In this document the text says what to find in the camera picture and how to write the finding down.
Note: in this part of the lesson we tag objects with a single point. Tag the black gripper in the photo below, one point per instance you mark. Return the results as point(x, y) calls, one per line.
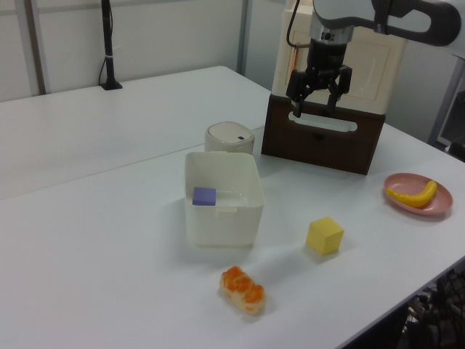
point(325, 62)

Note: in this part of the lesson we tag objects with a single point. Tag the yellow cube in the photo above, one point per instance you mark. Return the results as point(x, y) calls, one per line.
point(323, 236)

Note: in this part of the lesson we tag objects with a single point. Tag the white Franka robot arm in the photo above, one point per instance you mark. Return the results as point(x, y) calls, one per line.
point(399, 18)

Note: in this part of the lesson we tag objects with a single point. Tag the cream plastic storage box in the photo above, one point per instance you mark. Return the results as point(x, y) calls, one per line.
point(374, 69)

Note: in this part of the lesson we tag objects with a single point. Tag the dark brown wooden drawer box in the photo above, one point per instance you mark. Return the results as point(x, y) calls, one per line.
point(327, 149)

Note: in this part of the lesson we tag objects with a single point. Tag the purple cube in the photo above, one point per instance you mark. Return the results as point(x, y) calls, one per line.
point(204, 196)

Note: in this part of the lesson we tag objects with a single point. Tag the white open plastic box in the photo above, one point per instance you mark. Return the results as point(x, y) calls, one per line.
point(223, 227)

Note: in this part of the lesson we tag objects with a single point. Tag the small cream trash can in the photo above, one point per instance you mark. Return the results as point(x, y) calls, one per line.
point(229, 140)

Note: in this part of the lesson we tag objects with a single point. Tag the yellow toy banana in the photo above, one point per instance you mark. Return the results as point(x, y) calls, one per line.
point(417, 198)

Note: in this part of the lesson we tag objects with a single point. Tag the pink plate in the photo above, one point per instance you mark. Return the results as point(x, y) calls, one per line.
point(441, 203)

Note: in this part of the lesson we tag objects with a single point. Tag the salmon roe sushi toy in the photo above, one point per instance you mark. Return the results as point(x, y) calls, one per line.
point(241, 291)

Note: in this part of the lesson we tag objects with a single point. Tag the grey metal shelf frame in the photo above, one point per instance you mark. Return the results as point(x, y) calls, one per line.
point(448, 109)

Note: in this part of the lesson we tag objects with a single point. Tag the black camera pole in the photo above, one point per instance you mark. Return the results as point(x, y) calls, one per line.
point(108, 43)

